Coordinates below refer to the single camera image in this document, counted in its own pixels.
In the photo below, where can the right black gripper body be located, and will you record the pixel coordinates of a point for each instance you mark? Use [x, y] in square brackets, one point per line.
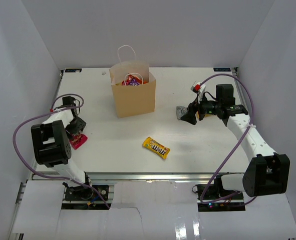
[207, 107]

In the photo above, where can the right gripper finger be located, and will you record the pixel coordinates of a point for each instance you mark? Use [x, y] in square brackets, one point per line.
[189, 117]
[193, 106]

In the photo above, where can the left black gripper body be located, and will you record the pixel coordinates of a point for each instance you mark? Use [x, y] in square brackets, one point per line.
[77, 121]

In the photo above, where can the colourful Fox's candy bag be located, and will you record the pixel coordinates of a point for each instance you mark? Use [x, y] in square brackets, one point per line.
[123, 82]

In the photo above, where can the brown M&M's packet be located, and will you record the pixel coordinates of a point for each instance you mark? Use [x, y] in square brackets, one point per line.
[133, 81]

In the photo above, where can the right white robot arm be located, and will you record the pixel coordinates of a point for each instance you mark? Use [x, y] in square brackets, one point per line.
[267, 172]

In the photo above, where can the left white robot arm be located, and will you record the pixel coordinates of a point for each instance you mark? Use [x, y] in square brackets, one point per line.
[54, 139]

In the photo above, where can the brown paper bag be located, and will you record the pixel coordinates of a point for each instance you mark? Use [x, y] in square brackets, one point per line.
[132, 100]

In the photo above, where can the silver foil snack packet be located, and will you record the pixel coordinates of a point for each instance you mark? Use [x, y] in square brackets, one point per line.
[181, 113]

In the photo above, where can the yellow M&M's packet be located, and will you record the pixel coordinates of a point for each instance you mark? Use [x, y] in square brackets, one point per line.
[157, 148]

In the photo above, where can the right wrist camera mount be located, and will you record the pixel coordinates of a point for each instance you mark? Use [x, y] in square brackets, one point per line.
[199, 89]

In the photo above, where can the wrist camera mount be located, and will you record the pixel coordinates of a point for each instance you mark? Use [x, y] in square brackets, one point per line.
[199, 89]
[56, 110]

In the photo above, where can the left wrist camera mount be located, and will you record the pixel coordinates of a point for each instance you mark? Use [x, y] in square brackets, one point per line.
[56, 110]

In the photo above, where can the aluminium table frame rail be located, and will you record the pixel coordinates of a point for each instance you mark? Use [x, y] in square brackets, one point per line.
[148, 176]

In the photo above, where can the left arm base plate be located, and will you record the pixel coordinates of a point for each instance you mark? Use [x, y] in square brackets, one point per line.
[85, 194]

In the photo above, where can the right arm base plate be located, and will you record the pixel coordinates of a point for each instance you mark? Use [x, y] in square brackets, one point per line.
[230, 204]

